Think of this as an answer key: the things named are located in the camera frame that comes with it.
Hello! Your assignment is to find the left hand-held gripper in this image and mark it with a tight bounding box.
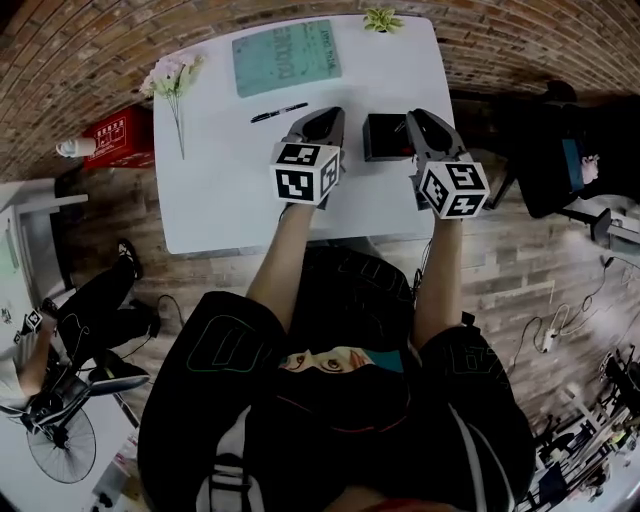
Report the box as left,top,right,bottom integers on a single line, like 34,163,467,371
270,106,347,210

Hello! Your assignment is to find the white cup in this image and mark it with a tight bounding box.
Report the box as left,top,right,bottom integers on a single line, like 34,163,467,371
55,137,99,158

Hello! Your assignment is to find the teal printed mat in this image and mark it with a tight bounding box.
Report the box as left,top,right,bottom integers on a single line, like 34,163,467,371
230,19,344,99

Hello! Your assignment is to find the white side desk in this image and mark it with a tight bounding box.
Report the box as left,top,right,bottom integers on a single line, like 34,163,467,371
0,178,90,361

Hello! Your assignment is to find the pink artificial flower stem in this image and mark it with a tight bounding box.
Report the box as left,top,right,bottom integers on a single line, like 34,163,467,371
139,51,207,162

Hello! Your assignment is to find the small green potted plant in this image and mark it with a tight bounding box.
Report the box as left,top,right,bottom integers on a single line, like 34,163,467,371
362,6,406,36

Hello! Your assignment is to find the person's black printed shirt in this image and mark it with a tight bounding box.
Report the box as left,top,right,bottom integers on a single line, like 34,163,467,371
136,246,539,512

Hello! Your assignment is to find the red box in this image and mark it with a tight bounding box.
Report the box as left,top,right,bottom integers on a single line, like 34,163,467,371
81,105,155,172

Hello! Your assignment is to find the person's left forearm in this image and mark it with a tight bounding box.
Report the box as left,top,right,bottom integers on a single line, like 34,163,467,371
245,201,321,335

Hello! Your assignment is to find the person's right forearm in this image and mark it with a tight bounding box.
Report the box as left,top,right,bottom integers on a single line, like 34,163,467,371
408,215,465,351

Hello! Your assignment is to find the black standing fan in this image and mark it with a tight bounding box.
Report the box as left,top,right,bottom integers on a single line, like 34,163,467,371
0,372,151,486

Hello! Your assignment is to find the black marker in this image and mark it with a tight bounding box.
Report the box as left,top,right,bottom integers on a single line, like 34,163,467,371
249,101,310,125

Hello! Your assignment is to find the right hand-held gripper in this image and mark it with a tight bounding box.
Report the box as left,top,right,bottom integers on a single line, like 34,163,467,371
405,108,491,221

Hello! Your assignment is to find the black office chair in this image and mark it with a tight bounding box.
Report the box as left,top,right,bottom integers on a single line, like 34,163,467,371
492,81,640,220

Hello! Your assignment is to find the black square pen holder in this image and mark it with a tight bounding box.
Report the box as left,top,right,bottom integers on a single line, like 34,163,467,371
361,112,417,163

